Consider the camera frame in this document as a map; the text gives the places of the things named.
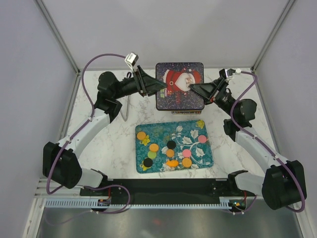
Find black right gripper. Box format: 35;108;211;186
187;76;236;119

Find dotted orange biscuit centre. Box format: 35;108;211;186
149;143;159;152

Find dotted orange biscuit far left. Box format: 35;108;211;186
137;131;147;140

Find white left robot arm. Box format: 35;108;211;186
43;66;167;195

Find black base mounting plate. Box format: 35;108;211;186
79;178;257;205

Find black sandwich cookie upper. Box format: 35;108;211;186
167;140;176;150

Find pink sandwich cookie upper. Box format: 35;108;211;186
198;135;208;143

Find pink sandwich cookie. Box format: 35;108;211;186
182;149;192;158
198;135;208;143

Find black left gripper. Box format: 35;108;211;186
113;66;167;100

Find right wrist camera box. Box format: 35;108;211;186
224;68;242;79

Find black sandwich cookie lower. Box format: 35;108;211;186
143;158;153;168

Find dotted orange sandwich biscuit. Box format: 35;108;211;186
182;158;192;168

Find square cookie tin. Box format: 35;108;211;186
171;111;202;115

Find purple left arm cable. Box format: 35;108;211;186
46;53;129;195

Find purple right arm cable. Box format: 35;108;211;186
230;70;307;213

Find plain orange cookie middle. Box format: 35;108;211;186
166;149;175;158

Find slotted white cable duct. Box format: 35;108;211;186
44;197;246;209

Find aluminium frame rail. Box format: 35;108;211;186
34;178;84;199

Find green sandwich cookie lower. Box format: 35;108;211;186
147;151;157;160

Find orange fish cookie lower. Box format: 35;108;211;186
165;160;179;168

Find teal floral serving tray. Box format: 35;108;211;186
135;119;214;174

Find pink sandwich cookie lower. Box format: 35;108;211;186
182;149;192;158

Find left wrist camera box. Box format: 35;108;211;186
124;52;139;66

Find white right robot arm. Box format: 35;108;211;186
189;76;307;213

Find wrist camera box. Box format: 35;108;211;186
124;52;139;66
224;68;242;79

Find gold tin lid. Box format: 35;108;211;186
156;62;205;112

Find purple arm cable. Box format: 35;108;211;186
46;53;129;195
230;70;307;213

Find silver metal tongs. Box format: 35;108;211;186
120;96;131;122

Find black sandwich cookie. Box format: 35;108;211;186
167;140;176;150
143;158;153;168

